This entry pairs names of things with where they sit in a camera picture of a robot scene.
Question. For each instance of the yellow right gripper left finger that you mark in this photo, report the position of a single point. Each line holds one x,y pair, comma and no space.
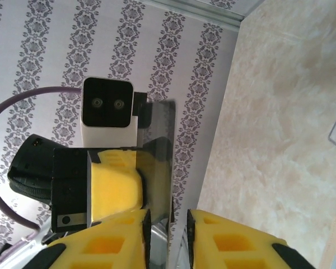
131,241

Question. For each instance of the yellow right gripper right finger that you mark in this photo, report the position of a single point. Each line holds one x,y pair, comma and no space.
204,243

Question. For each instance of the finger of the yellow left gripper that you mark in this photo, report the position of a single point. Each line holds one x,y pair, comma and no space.
114,190

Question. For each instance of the black VIP membership card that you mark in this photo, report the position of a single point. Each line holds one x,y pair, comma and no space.
162,126

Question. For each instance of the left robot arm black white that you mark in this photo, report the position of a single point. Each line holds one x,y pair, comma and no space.
22,249

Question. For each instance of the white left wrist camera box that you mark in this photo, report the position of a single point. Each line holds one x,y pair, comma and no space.
106,103

